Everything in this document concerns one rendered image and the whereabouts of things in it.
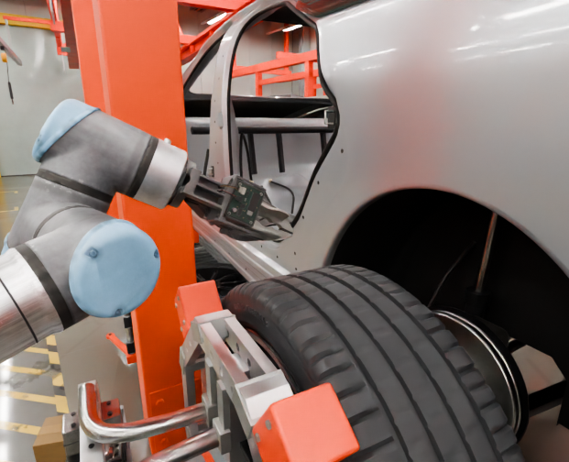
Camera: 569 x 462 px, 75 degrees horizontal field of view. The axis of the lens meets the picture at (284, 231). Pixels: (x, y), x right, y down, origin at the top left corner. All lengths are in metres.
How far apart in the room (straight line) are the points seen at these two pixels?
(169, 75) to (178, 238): 0.38
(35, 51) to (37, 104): 1.43
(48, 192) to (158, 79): 0.49
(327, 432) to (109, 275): 0.26
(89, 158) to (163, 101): 0.45
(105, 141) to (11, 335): 0.24
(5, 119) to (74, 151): 12.89
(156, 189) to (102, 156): 0.07
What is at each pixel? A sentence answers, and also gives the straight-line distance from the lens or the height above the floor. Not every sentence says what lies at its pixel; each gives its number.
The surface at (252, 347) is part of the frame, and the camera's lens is 0.57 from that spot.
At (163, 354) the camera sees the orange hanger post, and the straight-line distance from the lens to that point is 1.09.
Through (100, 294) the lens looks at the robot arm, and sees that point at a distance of 0.38.
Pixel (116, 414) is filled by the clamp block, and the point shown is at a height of 0.95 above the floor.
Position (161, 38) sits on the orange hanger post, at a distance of 0.95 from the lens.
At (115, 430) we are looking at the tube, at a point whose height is 1.01.
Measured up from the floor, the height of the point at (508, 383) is 0.93.
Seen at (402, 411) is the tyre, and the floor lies 1.11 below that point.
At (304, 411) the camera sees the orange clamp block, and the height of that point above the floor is 1.15.
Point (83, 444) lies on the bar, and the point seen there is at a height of 0.98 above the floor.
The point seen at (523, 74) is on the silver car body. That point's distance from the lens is 0.69.
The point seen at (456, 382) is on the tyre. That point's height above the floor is 1.11.
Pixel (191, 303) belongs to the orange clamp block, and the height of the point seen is 1.10.
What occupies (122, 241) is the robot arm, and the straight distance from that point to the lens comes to 0.38.
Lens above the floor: 1.43
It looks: 16 degrees down
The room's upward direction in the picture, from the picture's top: straight up
